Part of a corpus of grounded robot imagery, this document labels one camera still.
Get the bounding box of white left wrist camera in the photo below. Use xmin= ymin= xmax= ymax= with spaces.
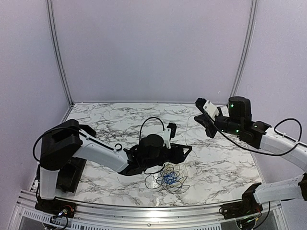
xmin=162 ymin=123 xmax=177 ymax=149

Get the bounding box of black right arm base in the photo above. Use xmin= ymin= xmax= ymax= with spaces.
xmin=219 ymin=183 xmax=263 ymax=219

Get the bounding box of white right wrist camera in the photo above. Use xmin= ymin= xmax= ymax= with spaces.
xmin=203 ymin=100 xmax=223 ymax=121

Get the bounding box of grey left frame post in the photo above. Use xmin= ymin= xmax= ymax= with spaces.
xmin=46 ymin=0 xmax=74 ymax=107

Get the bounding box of aluminium front table rail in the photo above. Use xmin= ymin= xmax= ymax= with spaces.
xmin=9 ymin=189 xmax=288 ymax=230

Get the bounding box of grey corner frame post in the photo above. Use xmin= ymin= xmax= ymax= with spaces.
xmin=229 ymin=0 xmax=258 ymax=97

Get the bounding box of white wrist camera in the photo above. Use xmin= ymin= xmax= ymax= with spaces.
xmin=162 ymin=123 xmax=177 ymax=149
xmin=203 ymin=100 xmax=223 ymax=121

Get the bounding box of yellow cable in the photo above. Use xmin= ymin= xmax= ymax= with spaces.
xmin=158 ymin=164 xmax=189 ymax=190

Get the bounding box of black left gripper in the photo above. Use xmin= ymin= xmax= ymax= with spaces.
xmin=143 ymin=143 xmax=192 ymax=169

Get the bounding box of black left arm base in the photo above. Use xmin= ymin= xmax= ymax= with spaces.
xmin=35 ymin=198 xmax=76 ymax=218

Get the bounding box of black cable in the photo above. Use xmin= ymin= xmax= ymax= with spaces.
xmin=144 ymin=171 xmax=191 ymax=194

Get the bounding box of blue cable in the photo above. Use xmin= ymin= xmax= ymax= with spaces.
xmin=162 ymin=172 xmax=179 ymax=185

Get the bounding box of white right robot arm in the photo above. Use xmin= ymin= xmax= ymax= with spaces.
xmin=194 ymin=96 xmax=307 ymax=215

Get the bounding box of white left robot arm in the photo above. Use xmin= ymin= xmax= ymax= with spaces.
xmin=38 ymin=119 xmax=192 ymax=213

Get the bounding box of black divided storage bin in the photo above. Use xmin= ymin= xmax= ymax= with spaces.
xmin=56 ymin=158 xmax=87 ymax=193

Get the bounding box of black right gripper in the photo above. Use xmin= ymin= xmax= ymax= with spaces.
xmin=195 ymin=112 xmax=243 ymax=138

